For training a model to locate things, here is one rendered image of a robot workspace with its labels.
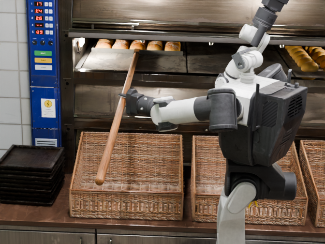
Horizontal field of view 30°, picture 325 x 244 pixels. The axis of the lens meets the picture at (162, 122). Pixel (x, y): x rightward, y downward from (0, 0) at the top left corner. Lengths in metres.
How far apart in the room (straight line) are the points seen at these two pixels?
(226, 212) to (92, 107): 1.15
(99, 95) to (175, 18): 0.59
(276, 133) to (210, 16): 1.08
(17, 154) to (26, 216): 0.37
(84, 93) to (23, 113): 0.35
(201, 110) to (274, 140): 0.29
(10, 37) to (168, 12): 0.83
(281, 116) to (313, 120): 1.16
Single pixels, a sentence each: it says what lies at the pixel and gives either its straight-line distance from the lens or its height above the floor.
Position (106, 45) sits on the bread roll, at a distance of 3.69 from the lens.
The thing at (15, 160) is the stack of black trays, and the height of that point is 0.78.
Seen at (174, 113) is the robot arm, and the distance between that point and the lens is 2.25.
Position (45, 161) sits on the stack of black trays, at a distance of 3.15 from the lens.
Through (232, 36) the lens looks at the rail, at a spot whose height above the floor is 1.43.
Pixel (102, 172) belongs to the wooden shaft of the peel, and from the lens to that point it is 2.00.
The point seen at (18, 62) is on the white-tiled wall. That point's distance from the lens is 3.32.
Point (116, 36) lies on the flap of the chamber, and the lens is 3.05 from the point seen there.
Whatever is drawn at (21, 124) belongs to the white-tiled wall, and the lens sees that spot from 3.43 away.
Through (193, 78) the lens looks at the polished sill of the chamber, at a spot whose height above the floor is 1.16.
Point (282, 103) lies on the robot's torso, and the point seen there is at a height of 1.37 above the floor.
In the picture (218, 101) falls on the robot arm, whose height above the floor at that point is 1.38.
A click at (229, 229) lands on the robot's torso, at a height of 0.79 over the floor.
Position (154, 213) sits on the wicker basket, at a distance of 2.98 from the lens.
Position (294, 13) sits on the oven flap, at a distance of 3.22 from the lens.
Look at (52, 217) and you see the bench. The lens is 3.03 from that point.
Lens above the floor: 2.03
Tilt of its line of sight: 20 degrees down
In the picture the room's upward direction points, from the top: 2 degrees clockwise
